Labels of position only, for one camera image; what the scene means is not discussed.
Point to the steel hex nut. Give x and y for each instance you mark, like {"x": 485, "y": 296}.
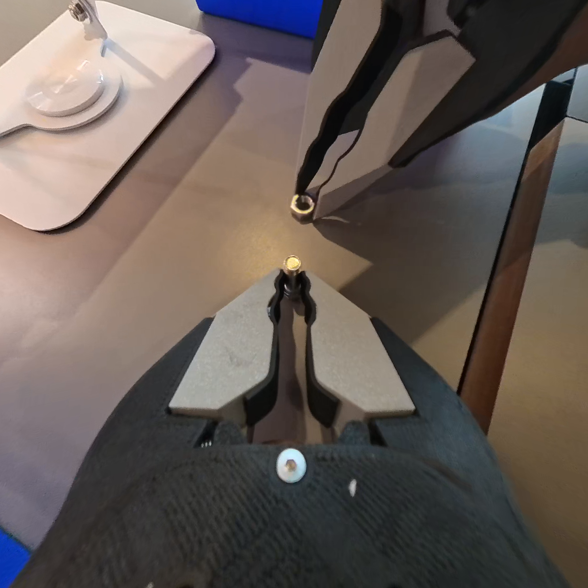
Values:
{"x": 301, "y": 216}

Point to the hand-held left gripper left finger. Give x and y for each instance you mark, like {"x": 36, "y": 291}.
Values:
{"x": 225, "y": 363}

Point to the steel hex bolt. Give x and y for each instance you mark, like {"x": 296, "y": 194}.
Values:
{"x": 292, "y": 262}

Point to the blue plastic bin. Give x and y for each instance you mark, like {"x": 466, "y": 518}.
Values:
{"x": 257, "y": 16}

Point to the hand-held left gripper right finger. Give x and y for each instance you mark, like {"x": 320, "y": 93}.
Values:
{"x": 358, "y": 363}

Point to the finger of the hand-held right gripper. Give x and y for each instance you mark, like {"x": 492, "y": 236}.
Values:
{"x": 427, "y": 82}
{"x": 340, "y": 46}

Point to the white tabletop stand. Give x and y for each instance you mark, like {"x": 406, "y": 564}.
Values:
{"x": 138, "y": 92}

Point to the blue bin with black divider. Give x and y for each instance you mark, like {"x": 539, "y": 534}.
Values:
{"x": 11, "y": 565}

